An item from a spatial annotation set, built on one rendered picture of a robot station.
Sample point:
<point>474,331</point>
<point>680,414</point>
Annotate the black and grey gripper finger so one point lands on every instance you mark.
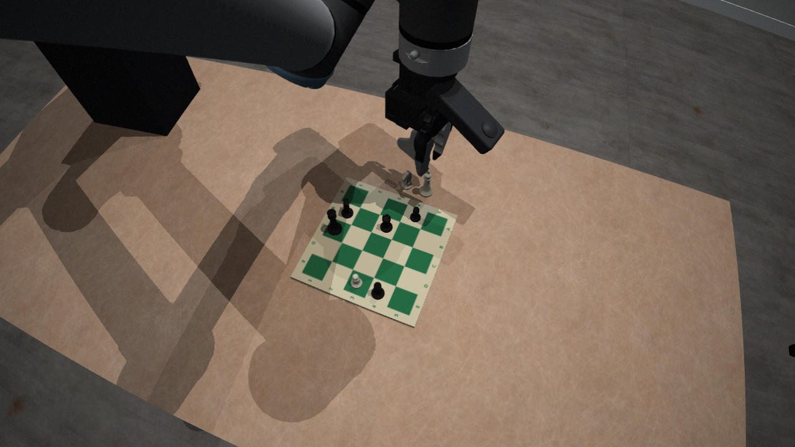
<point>440,140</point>
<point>418,147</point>

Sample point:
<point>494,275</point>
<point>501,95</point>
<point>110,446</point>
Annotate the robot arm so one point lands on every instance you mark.
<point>299,40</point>

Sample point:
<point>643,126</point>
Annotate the green and cream chessboard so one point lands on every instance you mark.
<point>404,260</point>

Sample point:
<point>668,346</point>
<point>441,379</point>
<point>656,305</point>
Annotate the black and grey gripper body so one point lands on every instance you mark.
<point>405,102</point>

